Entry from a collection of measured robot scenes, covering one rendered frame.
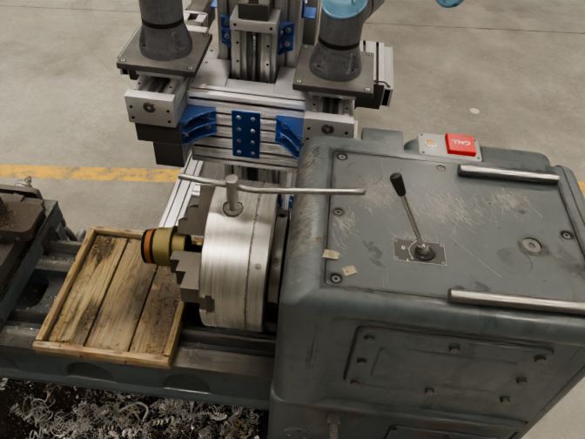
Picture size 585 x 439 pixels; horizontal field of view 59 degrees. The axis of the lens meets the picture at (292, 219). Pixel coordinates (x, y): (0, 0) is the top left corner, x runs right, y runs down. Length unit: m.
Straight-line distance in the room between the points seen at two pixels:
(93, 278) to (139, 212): 1.40
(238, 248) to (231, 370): 0.35
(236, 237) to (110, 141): 2.29
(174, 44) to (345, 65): 0.48
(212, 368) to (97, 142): 2.19
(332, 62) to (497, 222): 0.68
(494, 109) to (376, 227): 2.88
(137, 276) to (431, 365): 0.73
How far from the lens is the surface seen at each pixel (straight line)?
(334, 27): 1.45
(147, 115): 1.54
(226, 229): 0.98
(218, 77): 1.67
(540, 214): 1.11
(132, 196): 2.84
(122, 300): 1.33
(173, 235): 1.13
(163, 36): 1.55
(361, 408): 1.20
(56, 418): 1.55
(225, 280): 0.98
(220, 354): 1.24
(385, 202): 1.02
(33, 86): 3.80
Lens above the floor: 1.95
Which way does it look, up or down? 47 degrees down
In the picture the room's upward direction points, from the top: 5 degrees clockwise
